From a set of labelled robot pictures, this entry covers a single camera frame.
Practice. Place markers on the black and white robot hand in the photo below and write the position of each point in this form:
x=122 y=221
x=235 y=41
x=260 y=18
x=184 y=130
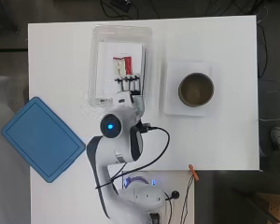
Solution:
x=123 y=98

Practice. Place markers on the small red white packet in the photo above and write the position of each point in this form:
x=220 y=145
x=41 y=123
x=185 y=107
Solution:
x=127 y=65

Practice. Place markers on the blue plastic lid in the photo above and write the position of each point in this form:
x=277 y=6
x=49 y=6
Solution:
x=43 y=140

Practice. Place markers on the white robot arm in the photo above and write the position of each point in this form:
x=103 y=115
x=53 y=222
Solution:
x=127 y=146

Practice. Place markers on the white flat box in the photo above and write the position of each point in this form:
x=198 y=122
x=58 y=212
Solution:
x=171 y=105

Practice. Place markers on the clear plastic box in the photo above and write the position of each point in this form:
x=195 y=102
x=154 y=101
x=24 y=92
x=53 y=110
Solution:
x=121 y=33

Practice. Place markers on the brown round tub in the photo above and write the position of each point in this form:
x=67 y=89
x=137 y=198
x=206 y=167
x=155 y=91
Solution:
x=196 y=90

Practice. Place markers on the black power adapter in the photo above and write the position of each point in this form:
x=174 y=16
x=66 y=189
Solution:
x=120 y=4

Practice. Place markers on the orange clamp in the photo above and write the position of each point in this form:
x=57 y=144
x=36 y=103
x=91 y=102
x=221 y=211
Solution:
x=193 y=172

